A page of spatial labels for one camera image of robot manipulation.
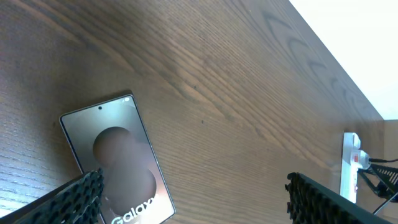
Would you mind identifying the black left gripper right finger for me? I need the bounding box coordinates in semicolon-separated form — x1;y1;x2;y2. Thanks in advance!
285;172;391;224

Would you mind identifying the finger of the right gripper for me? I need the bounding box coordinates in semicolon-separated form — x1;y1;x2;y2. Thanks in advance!
358;164;397;201

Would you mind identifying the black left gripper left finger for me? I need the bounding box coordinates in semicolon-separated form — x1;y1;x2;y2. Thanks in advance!
1;169;104;224

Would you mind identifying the black charger cable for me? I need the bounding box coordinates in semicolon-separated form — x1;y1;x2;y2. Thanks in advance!
368;157;398;164

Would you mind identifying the white power strip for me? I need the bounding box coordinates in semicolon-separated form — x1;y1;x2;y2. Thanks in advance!
340;133;370;203

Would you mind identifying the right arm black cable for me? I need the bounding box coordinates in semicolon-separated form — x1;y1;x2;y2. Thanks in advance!
372;192;398;216

